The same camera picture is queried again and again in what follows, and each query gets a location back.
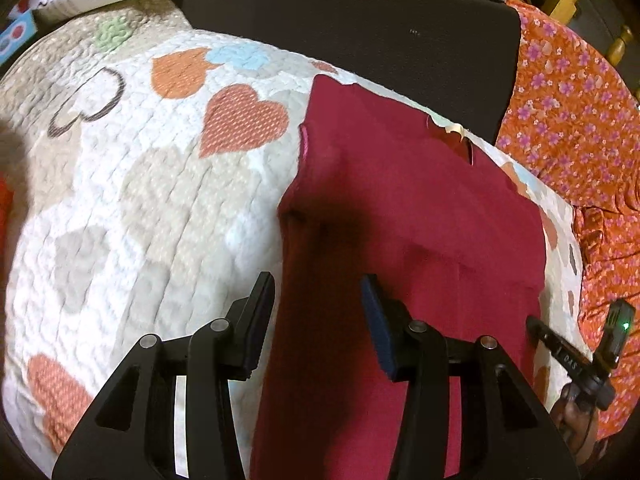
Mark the maroon small garment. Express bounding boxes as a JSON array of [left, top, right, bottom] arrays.
[[249, 74, 549, 480]]

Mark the blue printed box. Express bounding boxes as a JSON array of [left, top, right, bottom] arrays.
[[0, 9, 37, 67]]

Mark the person's right hand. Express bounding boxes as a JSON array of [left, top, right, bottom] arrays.
[[551, 382, 610, 463]]

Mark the dark brown seat cushion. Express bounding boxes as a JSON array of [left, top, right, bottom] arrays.
[[172, 0, 522, 147]]

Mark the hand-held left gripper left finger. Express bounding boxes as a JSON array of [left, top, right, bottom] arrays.
[[52, 272, 277, 480]]

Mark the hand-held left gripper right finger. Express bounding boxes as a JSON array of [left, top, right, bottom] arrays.
[[360, 274, 581, 480]]

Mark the orange floral cloth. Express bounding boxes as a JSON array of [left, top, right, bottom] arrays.
[[494, 0, 640, 443]]

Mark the quilted heart-print blanket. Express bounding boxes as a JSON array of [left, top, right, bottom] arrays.
[[0, 6, 586, 466]]

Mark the red cloth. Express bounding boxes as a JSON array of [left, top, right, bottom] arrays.
[[0, 170, 11, 242]]

